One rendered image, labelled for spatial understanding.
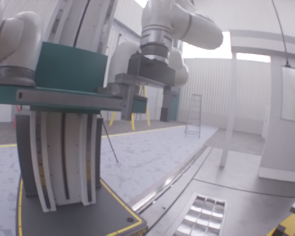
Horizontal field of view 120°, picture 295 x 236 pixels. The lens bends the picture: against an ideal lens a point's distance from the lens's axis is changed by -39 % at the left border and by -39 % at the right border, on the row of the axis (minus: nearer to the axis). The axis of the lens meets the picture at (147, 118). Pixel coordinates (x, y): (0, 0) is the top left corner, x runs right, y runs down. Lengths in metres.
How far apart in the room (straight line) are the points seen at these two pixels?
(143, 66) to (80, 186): 0.76
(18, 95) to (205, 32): 0.59
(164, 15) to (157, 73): 0.16
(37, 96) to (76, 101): 0.14
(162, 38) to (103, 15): 0.55
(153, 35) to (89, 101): 0.30
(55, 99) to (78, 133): 0.33
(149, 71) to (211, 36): 0.24
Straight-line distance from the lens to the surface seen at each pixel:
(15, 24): 0.55
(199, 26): 0.45
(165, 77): 0.37
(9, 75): 0.51
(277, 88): 2.97
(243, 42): 2.98
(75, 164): 0.83
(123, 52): 0.63
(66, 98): 0.49
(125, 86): 0.31
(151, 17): 0.40
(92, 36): 0.83
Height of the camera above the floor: 0.94
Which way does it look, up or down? 4 degrees down
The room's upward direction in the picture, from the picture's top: 7 degrees clockwise
